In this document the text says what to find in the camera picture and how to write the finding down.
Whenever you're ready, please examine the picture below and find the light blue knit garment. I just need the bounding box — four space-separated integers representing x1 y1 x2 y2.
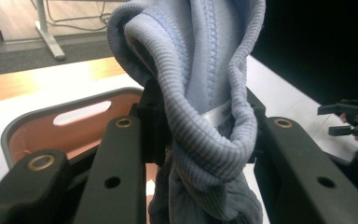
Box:
106 0 267 224

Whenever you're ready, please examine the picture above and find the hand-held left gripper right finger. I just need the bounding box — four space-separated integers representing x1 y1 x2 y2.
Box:
245 88 268 163

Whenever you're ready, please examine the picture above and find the pink basin with grey rim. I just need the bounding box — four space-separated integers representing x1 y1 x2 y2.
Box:
0 87 158 200

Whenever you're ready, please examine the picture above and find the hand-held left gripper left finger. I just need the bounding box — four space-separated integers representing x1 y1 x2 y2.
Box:
131 78 173 166

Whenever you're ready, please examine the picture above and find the white table leg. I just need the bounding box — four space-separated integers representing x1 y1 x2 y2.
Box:
33 0 67 62

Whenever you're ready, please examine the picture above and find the black cable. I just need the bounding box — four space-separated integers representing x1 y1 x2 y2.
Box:
44 0 112 24
30 0 111 33

